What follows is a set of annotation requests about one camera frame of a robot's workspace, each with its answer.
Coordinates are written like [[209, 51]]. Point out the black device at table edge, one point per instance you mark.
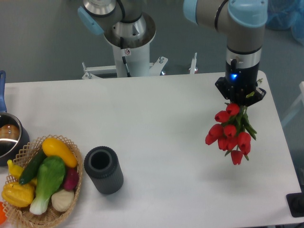
[[296, 204]]

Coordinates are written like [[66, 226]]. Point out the yellow banana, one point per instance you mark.
[[14, 169]]

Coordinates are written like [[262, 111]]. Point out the purple radish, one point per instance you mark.
[[71, 179]]

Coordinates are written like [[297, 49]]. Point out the white metal base frame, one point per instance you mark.
[[127, 66]]

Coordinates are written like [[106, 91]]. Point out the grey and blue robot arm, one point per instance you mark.
[[242, 21]]

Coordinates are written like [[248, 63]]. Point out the red tulip bouquet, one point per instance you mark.
[[230, 128]]

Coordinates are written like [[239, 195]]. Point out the white garlic bulb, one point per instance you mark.
[[62, 200]]

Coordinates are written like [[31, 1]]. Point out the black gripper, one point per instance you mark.
[[239, 85]]

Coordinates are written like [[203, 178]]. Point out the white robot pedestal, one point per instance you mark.
[[131, 46]]

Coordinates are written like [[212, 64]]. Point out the woven wicker basket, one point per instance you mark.
[[22, 217]]

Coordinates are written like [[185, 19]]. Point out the blue plastic bag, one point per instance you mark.
[[287, 15]]

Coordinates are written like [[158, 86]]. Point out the yellow squash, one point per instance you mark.
[[56, 147]]

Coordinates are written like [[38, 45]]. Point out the green cucumber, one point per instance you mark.
[[31, 170]]

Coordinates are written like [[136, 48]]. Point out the dark grey ribbed vase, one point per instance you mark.
[[102, 166]]

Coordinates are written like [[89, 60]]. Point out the steel pot with blue handle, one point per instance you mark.
[[13, 135]]

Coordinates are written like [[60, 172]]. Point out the green bok choy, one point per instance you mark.
[[50, 176]]

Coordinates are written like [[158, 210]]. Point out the orange fruit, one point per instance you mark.
[[3, 217]]

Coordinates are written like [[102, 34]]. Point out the yellow bell pepper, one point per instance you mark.
[[18, 195]]

